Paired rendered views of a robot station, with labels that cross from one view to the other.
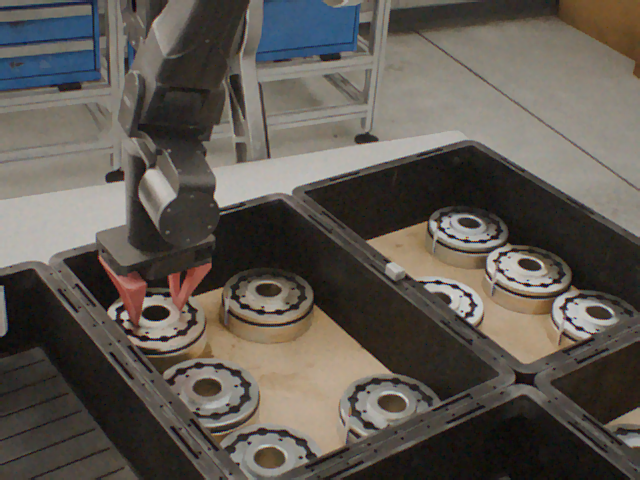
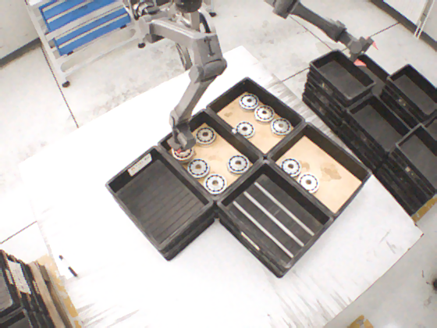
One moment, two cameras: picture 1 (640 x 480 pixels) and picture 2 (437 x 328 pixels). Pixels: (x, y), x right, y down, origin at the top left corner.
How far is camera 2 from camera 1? 71 cm
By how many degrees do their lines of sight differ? 29
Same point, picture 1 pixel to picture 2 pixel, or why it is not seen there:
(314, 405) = (221, 163)
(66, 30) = (119, 12)
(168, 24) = (178, 110)
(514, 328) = (262, 130)
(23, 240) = (138, 113)
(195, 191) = (190, 140)
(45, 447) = (168, 185)
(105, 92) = (133, 25)
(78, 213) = (148, 100)
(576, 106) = not seen: outside the picture
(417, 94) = not seen: outside the picture
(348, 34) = not seen: outside the picture
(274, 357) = (209, 151)
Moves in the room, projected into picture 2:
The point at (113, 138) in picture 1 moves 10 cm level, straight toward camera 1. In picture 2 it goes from (138, 36) to (140, 42)
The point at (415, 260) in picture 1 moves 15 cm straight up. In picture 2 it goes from (237, 112) to (237, 93)
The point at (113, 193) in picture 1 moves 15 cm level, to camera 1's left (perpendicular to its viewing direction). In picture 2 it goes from (154, 90) to (130, 94)
